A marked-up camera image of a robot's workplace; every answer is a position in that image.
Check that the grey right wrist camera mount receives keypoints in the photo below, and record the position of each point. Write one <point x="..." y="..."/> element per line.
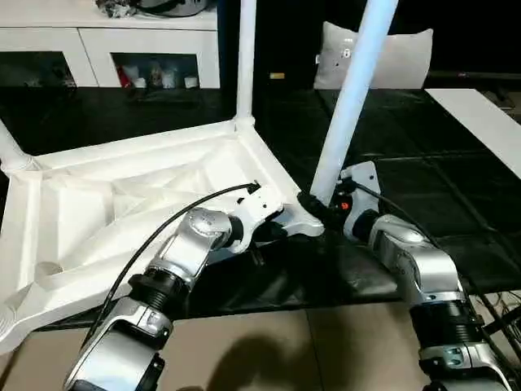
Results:
<point x="366" y="179"/>

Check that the black box with gold label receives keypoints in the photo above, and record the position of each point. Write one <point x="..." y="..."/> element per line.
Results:
<point x="285" y="40"/>

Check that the grey round pot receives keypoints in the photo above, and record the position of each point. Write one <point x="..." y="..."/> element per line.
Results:
<point x="171" y="6"/>

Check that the white pillow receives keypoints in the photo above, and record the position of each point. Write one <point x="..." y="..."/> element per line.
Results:
<point x="407" y="61"/>

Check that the white glass-door cabinet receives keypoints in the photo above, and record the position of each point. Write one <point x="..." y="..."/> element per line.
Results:
<point x="40" y="36"/>

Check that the white flat board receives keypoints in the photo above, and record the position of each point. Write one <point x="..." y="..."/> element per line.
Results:
<point x="480" y="122"/>

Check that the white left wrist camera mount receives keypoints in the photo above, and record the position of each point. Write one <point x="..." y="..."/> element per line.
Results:
<point x="260" y="203"/>

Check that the white plastic table top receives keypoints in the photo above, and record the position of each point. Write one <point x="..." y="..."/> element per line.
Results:
<point x="81" y="203"/>

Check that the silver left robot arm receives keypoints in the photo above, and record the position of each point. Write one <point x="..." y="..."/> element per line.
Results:
<point x="183" y="252"/>

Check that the black metal table leg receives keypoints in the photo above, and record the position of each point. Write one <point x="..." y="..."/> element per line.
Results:
<point x="500" y="317"/>

